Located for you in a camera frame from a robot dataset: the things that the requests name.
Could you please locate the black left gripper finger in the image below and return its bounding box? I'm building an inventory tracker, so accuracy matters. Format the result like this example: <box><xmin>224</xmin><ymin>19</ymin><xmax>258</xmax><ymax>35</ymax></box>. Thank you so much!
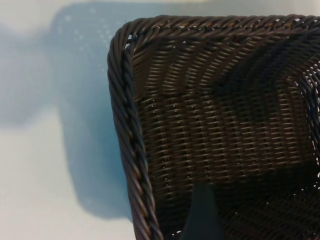
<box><xmin>181</xmin><ymin>183</ymin><xmax>226</xmax><ymax>240</ymax></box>

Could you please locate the dark brown woven basket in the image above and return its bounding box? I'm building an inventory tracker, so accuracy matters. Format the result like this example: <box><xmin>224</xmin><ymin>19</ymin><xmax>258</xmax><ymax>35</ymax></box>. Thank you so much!
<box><xmin>106</xmin><ymin>14</ymin><xmax>320</xmax><ymax>240</ymax></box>

